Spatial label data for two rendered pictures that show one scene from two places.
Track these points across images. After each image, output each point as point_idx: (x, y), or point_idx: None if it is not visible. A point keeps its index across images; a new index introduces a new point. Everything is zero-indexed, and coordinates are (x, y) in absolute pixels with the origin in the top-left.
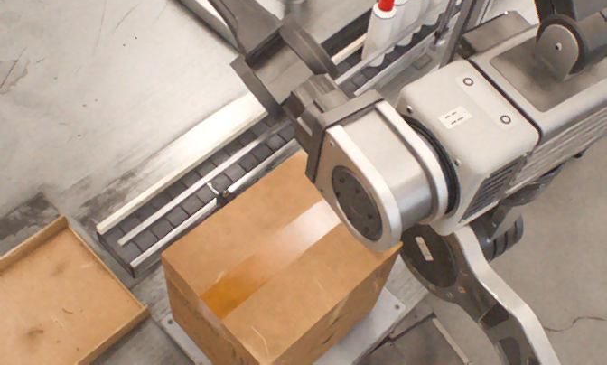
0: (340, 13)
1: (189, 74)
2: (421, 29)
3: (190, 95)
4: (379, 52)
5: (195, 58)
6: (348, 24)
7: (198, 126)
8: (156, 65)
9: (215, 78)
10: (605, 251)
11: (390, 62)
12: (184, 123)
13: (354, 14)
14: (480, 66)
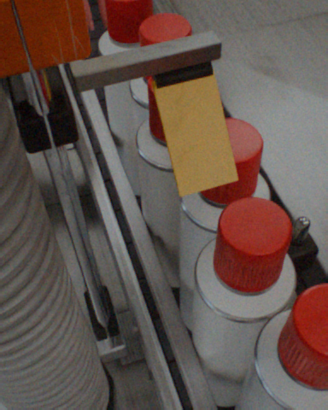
0: (308, 176)
1: None
2: (190, 336)
3: None
4: (85, 102)
5: (283, 8)
6: (267, 179)
7: None
8: None
9: (235, 16)
10: None
11: (117, 210)
12: None
13: (295, 202)
14: None
